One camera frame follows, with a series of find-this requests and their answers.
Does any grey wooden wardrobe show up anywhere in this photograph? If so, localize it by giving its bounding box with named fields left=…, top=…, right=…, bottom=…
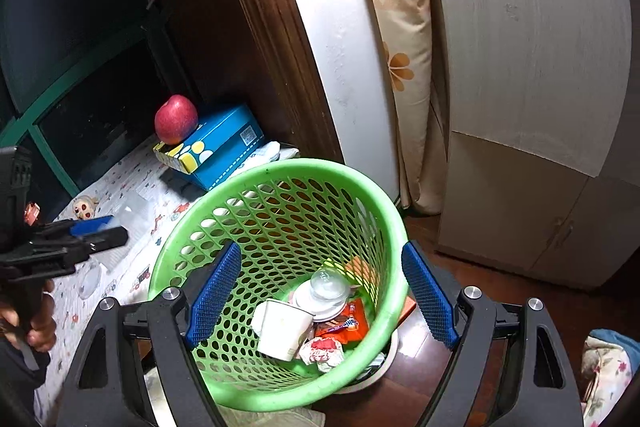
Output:
left=437, top=0, right=639, bottom=288

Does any beige floral curtain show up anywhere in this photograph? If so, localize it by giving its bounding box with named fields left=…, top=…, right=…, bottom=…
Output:
left=372, top=0, right=448, bottom=215

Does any white printed blanket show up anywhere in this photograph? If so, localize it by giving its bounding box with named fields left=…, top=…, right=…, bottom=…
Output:
left=34, top=135, right=302, bottom=423

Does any orange snack wrapper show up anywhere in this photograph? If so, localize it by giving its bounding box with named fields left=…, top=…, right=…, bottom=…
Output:
left=314, top=298, right=369, bottom=345

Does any red apple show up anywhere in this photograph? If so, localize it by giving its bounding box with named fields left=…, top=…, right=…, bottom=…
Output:
left=154, top=94, right=198, bottom=145

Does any clear round plastic lid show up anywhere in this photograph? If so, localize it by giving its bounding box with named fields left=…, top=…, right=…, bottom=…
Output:
left=78, top=260, right=102, bottom=300

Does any white paper ball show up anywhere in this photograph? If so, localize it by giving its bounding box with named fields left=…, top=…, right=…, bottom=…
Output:
left=298, top=337, right=345, bottom=373

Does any white round plastic lid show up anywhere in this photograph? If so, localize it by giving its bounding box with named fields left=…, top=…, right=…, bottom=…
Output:
left=291, top=280, right=347, bottom=322

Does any cream toy with red spots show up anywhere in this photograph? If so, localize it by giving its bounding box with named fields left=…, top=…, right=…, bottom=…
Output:
left=72, top=195, right=99, bottom=220

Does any green plastic mesh basket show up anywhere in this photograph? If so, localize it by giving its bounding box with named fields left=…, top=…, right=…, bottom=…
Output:
left=149, top=158, right=408, bottom=412

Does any clear rectangular plastic tray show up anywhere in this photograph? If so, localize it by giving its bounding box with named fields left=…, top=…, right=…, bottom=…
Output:
left=107, top=192, right=151, bottom=241

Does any left hand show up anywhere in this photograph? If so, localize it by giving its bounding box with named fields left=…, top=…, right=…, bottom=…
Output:
left=1, top=280, right=56, bottom=353

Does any floral fabric bundle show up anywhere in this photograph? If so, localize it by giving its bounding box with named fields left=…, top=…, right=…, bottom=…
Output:
left=580, top=329, right=639, bottom=426

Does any white paper cup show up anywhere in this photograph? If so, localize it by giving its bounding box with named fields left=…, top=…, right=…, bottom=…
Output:
left=250, top=299, right=314, bottom=362

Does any blue spotted tissue box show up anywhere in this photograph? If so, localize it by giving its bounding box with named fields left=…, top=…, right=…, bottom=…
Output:
left=153, top=105, right=265, bottom=191

